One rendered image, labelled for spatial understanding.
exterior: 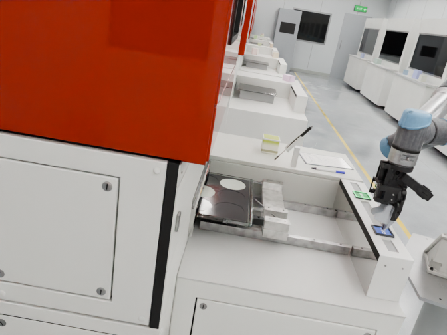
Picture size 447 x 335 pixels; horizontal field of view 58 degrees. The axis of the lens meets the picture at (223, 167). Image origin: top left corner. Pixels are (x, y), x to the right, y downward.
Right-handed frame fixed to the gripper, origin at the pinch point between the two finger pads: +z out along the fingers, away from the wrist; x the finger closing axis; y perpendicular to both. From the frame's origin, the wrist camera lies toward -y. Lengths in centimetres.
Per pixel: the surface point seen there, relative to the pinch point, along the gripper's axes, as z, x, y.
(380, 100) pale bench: 78, -827, -261
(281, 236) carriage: 11.4, -3.6, 29.4
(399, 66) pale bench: 0, -823, -280
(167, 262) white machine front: -2, 40, 59
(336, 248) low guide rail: 14.2, -7.0, 10.5
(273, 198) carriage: 10.0, -28.8, 31.5
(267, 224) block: 8.7, -4.4, 34.7
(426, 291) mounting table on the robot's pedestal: 16.1, 5.9, -15.0
